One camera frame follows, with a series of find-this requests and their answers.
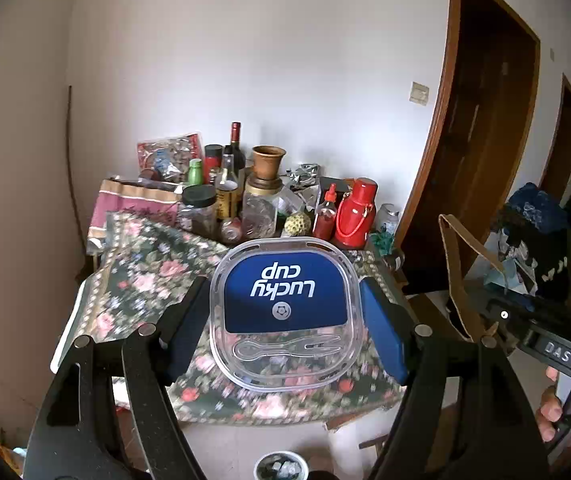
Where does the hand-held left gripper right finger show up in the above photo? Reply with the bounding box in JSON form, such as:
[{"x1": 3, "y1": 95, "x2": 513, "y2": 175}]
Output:
[{"x1": 359, "y1": 276, "x2": 552, "y2": 480}]

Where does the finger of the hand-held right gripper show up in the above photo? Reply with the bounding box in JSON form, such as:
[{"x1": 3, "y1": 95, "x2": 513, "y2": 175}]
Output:
[{"x1": 483, "y1": 294, "x2": 536, "y2": 336}]

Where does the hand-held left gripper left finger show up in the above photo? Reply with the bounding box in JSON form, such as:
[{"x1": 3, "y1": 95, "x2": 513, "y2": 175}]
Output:
[{"x1": 22, "y1": 276, "x2": 212, "y2": 480}]

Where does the white plastic bucket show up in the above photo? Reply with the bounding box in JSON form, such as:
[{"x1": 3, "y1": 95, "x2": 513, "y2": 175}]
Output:
[{"x1": 254, "y1": 450, "x2": 309, "y2": 480}]

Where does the white paper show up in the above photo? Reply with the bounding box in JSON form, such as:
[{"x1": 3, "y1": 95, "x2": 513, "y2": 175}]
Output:
[{"x1": 270, "y1": 457, "x2": 301, "y2": 480}]

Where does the person's right hand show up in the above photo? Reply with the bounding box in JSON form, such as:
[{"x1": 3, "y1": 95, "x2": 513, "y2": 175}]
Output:
[{"x1": 535, "y1": 365, "x2": 566, "y2": 443}]

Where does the light blue paper bag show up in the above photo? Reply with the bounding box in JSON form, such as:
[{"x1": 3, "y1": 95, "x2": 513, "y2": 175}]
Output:
[{"x1": 483, "y1": 257, "x2": 536, "y2": 293}]

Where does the wooden board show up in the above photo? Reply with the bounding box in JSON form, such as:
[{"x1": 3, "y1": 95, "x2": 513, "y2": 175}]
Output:
[{"x1": 400, "y1": 287, "x2": 471, "y2": 346}]

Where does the black bag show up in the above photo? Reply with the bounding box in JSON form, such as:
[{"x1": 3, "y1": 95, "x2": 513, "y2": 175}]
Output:
[{"x1": 498, "y1": 215, "x2": 571, "y2": 306}]

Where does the floral tablecloth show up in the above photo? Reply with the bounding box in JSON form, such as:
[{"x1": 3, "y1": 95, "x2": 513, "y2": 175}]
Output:
[{"x1": 50, "y1": 210, "x2": 409, "y2": 423}]

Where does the green mesh bag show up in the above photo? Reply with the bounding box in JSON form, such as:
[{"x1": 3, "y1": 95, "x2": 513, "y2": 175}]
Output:
[{"x1": 369, "y1": 230, "x2": 399, "y2": 256}]

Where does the wooden table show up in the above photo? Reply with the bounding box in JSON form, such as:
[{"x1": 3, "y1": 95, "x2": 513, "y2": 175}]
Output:
[{"x1": 50, "y1": 180, "x2": 406, "y2": 433}]

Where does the blue fabric bag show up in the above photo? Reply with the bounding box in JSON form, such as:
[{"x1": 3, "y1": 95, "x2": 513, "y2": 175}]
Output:
[{"x1": 505, "y1": 182, "x2": 571, "y2": 231}]

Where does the glass jar metal lid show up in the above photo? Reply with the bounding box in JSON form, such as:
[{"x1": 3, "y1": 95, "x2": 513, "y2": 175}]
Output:
[{"x1": 376, "y1": 203, "x2": 400, "y2": 236}]

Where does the red thermos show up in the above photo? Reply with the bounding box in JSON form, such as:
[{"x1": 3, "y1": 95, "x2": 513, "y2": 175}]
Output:
[{"x1": 334, "y1": 177, "x2": 379, "y2": 250}]

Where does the black lidded jar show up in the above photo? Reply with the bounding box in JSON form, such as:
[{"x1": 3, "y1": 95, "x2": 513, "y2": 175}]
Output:
[{"x1": 178, "y1": 185, "x2": 217, "y2": 238}]

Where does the red sauce bottle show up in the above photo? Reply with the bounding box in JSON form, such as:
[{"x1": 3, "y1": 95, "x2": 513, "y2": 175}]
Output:
[{"x1": 313, "y1": 183, "x2": 340, "y2": 241}]

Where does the yellow spiky ball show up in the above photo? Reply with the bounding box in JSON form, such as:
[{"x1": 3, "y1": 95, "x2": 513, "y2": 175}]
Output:
[{"x1": 284, "y1": 212, "x2": 313, "y2": 237}]

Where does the clear glass jar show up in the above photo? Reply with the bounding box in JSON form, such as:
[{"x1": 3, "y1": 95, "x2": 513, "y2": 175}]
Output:
[{"x1": 241, "y1": 195, "x2": 278, "y2": 241}]

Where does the yellow labelled bottle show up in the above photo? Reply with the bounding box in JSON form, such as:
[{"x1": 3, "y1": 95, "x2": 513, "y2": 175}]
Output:
[{"x1": 215, "y1": 145, "x2": 242, "y2": 221}]

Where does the pink patterned cloth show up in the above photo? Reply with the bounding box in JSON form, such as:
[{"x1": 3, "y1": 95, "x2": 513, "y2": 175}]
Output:
[{"x1": 88, "y1": 177, "x2": 186, "y2": 256}]

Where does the clear plastic packaging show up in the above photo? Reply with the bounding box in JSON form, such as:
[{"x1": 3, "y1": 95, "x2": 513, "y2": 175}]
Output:
[{"x1": 274, "y1": 187, "x2": 307, "y2": 216}]

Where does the silver foil bag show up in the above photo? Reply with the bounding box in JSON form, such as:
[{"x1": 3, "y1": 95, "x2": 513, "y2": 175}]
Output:
[{"x1": 285, "y1": 162, "x2": 322, "y2": 190}]

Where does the red printed packet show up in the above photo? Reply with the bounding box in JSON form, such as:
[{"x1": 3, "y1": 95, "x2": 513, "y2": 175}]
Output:
[{"x1": 136, "y1": 132, "x2": 205, "y2": 183}]

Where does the dark wooden door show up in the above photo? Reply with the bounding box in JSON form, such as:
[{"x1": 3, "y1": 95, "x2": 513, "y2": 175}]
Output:
[{"x1": 400, "y1": 0, "x2": 539, "y2": 291}]

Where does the brown clay vase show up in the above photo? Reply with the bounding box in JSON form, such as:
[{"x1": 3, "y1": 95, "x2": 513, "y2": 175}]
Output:
[{"x1": 252, "y1": 145, "x2": 287, "y2": 182}]

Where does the dark wine bottle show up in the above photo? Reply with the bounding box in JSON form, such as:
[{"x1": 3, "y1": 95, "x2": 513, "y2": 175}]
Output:
[{"x1": 228, "y1": 121, "x2": 246, "y2": 186}]

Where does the narrow brown doorway frame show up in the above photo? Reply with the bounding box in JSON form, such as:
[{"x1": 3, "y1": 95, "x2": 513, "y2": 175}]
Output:
[{"x1": 538, "y1": 74, "x2": 571, "y2": 201}]

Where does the brown door frame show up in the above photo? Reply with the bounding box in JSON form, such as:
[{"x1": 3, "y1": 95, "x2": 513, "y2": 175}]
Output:
[{"x1": 395, "y1": 0, "x2": 541, "y2": 293}]

